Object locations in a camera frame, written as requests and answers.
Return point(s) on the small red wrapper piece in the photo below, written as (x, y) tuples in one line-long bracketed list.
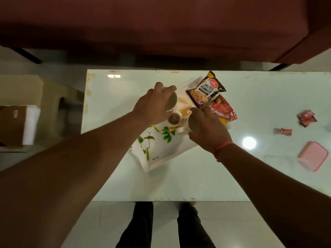
[(286, 131)]

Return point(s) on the black orange peanut packet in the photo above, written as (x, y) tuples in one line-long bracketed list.
[(205, 90)]

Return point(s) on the red wrist thread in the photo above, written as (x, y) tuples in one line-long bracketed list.
[(222, 146)]

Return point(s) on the person's left leg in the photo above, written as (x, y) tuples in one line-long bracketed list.
[(137, 227)]

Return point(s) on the person's left hand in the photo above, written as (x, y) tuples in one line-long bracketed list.
[(150, 108)]

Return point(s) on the person's left thumb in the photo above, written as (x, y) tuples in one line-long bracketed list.
[(170, 91)]

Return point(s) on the brown cardboard box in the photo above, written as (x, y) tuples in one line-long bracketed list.
[(11, 125)]

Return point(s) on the thin metal spoon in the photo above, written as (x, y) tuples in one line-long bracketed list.
[(209, 102)]

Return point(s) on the person's left forearm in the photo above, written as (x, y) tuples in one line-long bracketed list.
[(64, 173)]

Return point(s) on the pink crumpled wrapper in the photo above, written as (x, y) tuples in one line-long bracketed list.
[(307, 118)]

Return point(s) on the small bowl with brown contents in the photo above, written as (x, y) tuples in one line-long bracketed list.
[(174, 118)]

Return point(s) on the pink square lid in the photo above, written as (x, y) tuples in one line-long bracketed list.
[(313, 156)]

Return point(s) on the white leaf print tray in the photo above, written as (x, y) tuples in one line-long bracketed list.
[(160, 149)]

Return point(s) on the person's leg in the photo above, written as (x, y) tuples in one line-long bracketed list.
[(137, 227), (192, 227)]

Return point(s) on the maroon sofa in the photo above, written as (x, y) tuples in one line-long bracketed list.
[(155, 25)]

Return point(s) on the white cup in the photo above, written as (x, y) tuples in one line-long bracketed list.
[(172, 102)]

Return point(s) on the beige plastic stool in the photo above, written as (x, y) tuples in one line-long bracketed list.
[(49, 100)]

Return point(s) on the person's right forearm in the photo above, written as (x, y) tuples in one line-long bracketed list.
[(279, 193)]

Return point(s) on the person's right hand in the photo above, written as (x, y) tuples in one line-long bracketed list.
[(206, 129)]

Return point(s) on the person's right leg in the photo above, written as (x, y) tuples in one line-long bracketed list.
[(192, 227)]

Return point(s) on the red snack packet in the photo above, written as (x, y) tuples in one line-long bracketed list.
[(224, 109)]

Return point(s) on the person's right fingers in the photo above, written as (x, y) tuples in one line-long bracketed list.
[(197, 113)]

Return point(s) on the yellow packet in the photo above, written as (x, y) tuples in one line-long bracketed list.
[(224, 121)]

